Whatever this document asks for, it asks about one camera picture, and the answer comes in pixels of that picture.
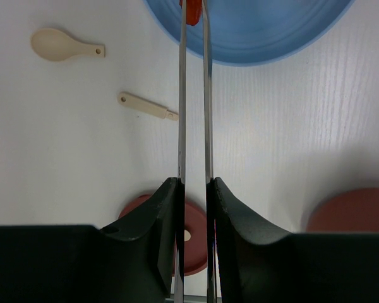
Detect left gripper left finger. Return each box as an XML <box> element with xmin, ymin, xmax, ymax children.
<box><xmin>0</xmin><ymin>178</ymin><xmax>177</xmax><ymax>302</ymax></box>

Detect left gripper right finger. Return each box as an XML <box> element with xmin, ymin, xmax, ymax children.
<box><xmin>213</xmin><ymin>178</ymin><xmax>379</xmax><ymax>302</ymax></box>

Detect long metal tongs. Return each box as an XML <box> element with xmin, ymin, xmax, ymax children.
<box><xmin>174</xmin><ymin>1</ymin><xmax>218</xmax><ymax>302</ymax></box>

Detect red orange carrot slice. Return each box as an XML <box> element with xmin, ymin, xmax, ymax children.
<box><xmin>186</xmin><ymin>0</ymin><xmax>202</xmax><ymax>26</ymax></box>

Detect red lid left front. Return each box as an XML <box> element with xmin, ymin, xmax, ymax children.
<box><xmin>118</xmin><ymin>194</ymin><xmax>208</xmax><ymax>278</ymax></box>

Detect red steel bowl centre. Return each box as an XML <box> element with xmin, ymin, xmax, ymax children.
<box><xmin>306</xmin><ymin>187</ymin><xmax>379</xmax><ymax>232</ymax></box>

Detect blue plate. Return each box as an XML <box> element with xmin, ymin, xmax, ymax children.
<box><xmin>141</xmin><ymin>0</ymin><xmax>356</xmax><ymax>66</ymax></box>

